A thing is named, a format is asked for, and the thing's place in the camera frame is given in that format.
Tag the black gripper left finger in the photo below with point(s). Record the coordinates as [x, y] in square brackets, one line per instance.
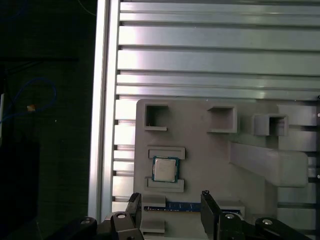
[133, 210]

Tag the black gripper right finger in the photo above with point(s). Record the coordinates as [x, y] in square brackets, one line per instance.
[210, 212]

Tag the silver CPU green edge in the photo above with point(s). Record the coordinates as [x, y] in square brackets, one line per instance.
[165, 170]

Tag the blue RAM stick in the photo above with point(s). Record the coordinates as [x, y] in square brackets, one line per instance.
[180, 207]

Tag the grey parts rack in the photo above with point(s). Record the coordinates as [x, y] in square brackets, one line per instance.
[212, 162]

